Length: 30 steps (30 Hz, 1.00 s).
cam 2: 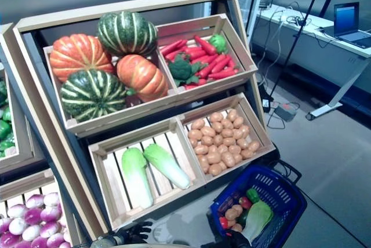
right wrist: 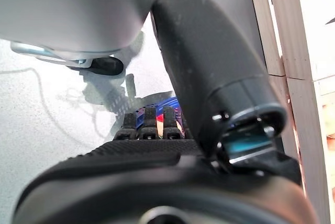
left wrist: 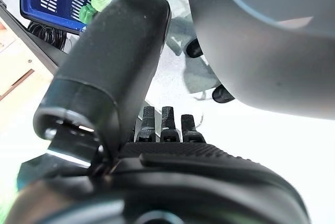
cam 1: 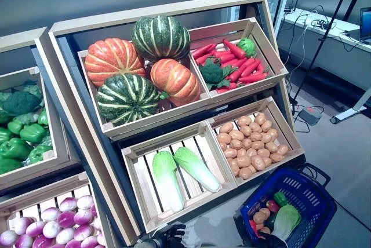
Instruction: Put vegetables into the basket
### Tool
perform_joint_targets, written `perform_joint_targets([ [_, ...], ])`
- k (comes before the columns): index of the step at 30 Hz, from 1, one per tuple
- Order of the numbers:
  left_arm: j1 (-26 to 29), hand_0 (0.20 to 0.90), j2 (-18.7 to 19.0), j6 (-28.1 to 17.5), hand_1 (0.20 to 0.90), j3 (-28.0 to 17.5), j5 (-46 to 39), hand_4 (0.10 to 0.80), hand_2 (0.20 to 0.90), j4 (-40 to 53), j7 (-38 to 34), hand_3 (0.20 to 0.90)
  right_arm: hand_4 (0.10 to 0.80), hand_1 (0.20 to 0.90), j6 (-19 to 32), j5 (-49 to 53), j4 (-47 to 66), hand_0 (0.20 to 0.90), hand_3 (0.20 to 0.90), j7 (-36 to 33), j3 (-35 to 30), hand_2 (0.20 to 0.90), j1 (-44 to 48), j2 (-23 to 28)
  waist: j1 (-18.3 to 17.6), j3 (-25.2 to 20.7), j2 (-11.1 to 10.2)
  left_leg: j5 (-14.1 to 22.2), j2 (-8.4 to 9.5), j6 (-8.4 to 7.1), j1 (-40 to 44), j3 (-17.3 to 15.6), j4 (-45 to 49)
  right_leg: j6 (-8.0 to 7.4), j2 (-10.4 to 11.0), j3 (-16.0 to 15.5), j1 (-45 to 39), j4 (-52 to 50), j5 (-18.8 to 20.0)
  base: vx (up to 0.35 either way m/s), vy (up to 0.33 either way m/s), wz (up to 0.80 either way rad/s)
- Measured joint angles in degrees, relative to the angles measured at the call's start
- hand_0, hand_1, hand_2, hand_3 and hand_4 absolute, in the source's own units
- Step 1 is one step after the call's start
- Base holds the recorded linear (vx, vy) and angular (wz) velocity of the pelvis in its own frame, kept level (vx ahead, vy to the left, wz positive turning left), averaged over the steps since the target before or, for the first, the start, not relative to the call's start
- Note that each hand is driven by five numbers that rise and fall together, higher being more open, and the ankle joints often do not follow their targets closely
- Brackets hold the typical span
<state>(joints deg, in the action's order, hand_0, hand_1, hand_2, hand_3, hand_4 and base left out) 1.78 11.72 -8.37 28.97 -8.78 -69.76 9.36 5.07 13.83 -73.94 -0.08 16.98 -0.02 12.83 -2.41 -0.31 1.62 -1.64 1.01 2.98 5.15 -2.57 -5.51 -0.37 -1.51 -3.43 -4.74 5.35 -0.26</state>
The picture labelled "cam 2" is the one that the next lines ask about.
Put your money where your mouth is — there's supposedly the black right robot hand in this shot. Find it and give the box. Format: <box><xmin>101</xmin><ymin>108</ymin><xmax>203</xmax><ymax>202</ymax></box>
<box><xmin>201</xmin><ymin>228</ymin><xmax>253</xmax><ymax>248</ymax></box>

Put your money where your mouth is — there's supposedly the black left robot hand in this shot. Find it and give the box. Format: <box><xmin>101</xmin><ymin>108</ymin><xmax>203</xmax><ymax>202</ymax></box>
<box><xmin>115</xmin><ymin>220</ymin><xmax>154</xmax><ymax>245</ymax></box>

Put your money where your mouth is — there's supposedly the green white napa cabbage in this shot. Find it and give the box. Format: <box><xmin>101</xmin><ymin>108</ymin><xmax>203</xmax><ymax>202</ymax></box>
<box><xmin>121</xmin><ymin>147</ymin><xmax>154</xmax><ymax>210</ymax></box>
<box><xmin>242</xmin><ymin>200</ymin><xmax>275</xmax><ymax>243</ymax></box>
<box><xmin>143</xmin><ymin>143</ymin><xmax>191</xmax><ymax>190</ymax></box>

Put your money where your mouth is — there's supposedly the blue plastic shopping basket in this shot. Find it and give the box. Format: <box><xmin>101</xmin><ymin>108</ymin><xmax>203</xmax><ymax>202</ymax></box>
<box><xmin>210</xmin><ymin>164</ymin><xmax>308</xmax><ymax>248</ymax></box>

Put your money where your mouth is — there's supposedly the grey robot body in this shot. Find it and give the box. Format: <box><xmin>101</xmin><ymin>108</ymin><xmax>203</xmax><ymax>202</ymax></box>
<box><xmin>127</xmin><ymin>242</ymin><xmax>189</xmax><ymax>248</ymax></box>

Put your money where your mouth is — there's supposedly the dark purple eggplant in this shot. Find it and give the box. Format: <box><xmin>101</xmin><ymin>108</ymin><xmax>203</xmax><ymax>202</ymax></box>
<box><xmin>217</xmin><ymin>195</ymin><xmax>235</xmax><ymax>213</ymax></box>

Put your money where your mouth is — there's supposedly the red apple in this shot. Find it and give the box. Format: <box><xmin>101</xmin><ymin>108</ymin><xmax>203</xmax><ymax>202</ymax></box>
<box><xmin>239</xmin><ymin>196</ymin><xmax>253</xmax><ymax>210</ymax></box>

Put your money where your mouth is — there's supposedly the green bell pepper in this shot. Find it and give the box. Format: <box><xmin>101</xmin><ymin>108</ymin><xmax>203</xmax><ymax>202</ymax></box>
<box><xmin>246</xmin><ymin>188</ymin><xmax>261</xmax><ymax>204</ymax></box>
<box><xmin>0</xmin><ymin>140</ymin><xmax>16</xmax><ymax>152</ymax></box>
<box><xmin>1</xmin><ymin>105</ymin><xmax>12</xmax><ymax>122</ymax></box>
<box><xmin>0</xmin><ymin>119</ymin><xmax>12</xmax><ymax>140</ymax></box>

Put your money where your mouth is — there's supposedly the purple white turnip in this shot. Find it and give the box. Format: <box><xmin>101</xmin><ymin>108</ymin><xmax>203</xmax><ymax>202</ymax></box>
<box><xmin>8</xmin><ymin>218</ymin><xmax>28</xmax><ymax>236</ymax></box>
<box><xmin>40</xmin><ymin>206</ymin><xmax>61</xmax><ymax>222</ymax></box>
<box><xmin>23</xmin><ymin>207</ymin><xmax>43</xmax><ymax>225</ymax></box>
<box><xmin>25</xmin><ymin>194</ymin><xmax>45</xmax><ymax>209</ymax></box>
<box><xmin>0</xmin><ymin>217</ymin><xmax>12</xmax><ymax>234</ymax></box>
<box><xmin>46</xmin><ymin>232</ymin><xmax>65</xmax><ymax>248</ymax></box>
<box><xmin>43</xmin><ymin>192</ymin><xmax>60</xmax><ymax>207</ymax></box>
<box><xmin>7</xmin><ymin>203</ymin><xmax>28</xmax><ymax>218</ymax></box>
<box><xmin>39</xmin><ymin>221</ymin><xmax>60</xmax><ymax>239</ymax></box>
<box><xmin>22</xmin><ymin>224</ymin><xmax>41</xmax><ymax>242</ymax></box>

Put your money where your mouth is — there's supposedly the wooden turnip crate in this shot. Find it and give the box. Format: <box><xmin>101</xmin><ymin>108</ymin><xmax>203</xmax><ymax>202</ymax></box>
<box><xmin>0</xmin><ymin>169</ymin><xmax>86</xmax><ymax>248</ymax></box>

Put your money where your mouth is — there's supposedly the wide wooden pumpkin crate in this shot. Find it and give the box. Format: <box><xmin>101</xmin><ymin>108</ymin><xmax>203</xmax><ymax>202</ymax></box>
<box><xmin>42</xmin><ymin>43</ymin><xmax>180</xmax><ymax>138</ymax></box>

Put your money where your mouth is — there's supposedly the wooden potato crate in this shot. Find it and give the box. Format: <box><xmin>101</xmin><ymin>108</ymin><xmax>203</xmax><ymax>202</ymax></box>
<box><xmin>177</xmin><ymin>92</ymin><xmax>277</xmax><ymax>185</ymax></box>

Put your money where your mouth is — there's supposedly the grey power box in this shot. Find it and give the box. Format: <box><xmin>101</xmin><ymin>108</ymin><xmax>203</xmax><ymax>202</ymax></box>
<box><xmin>274</xmin><ymin>104</ymin><xmax>298</xmax><ymax>121</ymax></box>

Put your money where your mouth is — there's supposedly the wooden pepper crate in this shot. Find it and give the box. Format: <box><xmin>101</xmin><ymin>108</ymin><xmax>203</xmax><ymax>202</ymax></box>
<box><xmin>0</xmin><ymin>67</ymin><xmax>36</xmax><ymax>170</ymax></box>

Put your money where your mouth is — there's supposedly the green striped pumpkin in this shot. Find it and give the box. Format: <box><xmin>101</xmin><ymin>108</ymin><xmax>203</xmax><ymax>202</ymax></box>
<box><xmin>97</xmin><ymin>11</ymin><xmax>159</xmax><ymax>57</ymax></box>
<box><xmin>60</xmin><ymin>69</ymin><xmax>128</xmax><ymax>123</ymax></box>

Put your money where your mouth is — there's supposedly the oblong orange pumpkin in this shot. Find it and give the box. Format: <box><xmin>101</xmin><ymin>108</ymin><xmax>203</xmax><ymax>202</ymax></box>
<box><xmin>116</xmin><ymin>54</ymin><xmax>169</xmax><ymax>103</ymax></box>

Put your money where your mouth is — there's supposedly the red orange carrot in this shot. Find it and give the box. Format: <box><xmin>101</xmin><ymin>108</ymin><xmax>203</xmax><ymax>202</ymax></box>
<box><xmin>208</xmin><ymin>70</ymin><xmax>240</xmax><ymax>80</ymax></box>
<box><xmin>198</xmin><ymin>53</ymin><xmax>227</xmax><ymax>79</ymax></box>
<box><xmin>193</xmin><ymin>35</ymin><xmax>217</xmax><ymax>56</ymax></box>
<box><xmin>211</xmin><ymin>54</ymin><xmax>231</xmax><ymax>74</ymax></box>
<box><xmin>159</xmin><ymin>39</ymin><xmax>188</xmax><ymax>56</ymax></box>

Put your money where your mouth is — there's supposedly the dark green broccoli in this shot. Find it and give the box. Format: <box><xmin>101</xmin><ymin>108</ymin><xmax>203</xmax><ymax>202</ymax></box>
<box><xmin>168</xmin><ymin>53</ymin><xmax>208</xmax><ymax>88</ymax></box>

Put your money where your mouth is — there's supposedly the large orange pumpkin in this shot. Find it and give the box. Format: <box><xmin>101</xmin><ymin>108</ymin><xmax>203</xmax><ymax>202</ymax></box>
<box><xmin>49</xmin><ymin>33</ymin><xmax>114</xmax><ymax>83</ymax></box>

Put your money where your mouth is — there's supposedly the small light green lettuce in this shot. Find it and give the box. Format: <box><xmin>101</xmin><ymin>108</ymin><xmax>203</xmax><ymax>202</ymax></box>
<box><xmin>208</xmin><ymin>34</ymin><xmax>228</xmax><ymax>54</ymax></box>

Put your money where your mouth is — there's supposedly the pile of red peppers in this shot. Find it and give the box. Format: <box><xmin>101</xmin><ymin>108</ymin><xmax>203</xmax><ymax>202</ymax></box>
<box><xmin>155</xmin><ymin>13</ymin><xmax>259</xmax><ymax>94</ymax></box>

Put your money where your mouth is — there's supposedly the white desk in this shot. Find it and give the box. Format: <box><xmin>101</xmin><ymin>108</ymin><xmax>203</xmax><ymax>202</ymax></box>
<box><xmin>252</xmin><ymin>6</ymin><xmax>371</xmax><ymax>121</ymax></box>

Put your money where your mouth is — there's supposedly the open grey laptop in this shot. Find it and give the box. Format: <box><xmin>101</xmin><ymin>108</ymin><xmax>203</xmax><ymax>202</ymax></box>
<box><xmin>320</xmin><ymin>1</ymin><xmax>371</xmax><ymax>49</ymax></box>

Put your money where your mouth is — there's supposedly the wooden display shelf frame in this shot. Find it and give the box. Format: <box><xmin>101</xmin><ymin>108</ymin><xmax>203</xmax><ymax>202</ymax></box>
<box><xmin>13</xmin><ymin>0</ymin><xmax>279</xmax><ymax>240</ymax></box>

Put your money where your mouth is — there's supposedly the neighbouring wooden shelf frame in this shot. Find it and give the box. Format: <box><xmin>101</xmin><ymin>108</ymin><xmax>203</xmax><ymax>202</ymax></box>
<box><xmin>0</xmin><ymin>23</ymin><xmax>57</xmax><ymax>185</ymax></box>

